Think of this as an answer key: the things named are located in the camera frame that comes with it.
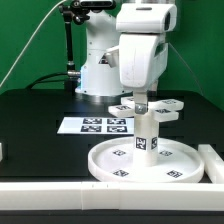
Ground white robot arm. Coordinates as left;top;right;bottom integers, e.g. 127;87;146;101
80;0;177;114

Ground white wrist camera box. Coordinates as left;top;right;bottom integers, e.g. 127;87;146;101
116;3;177;34

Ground white cable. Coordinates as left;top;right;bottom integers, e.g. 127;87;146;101
0;0;68;88

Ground black cable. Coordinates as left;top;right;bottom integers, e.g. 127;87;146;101
25;71;73;90

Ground white cross-shaped table base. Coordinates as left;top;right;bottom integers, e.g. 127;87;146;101
108;97;184;122

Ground white marker tag sheet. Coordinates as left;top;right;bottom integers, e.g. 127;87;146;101
57;117;134;135

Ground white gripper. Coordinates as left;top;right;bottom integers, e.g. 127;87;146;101
105;34;168;114

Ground white round table top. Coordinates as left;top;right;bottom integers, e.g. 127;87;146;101
88;137;204;183

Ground white fence rail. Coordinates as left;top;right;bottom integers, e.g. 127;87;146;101
198;144;224;184
0;182;224;211

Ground white right fence rail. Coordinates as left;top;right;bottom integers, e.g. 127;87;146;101
198;144;224;184

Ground white front fence rail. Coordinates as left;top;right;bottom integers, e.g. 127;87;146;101
0;182;224;211

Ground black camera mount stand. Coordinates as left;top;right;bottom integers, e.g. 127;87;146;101
59;0;121;97

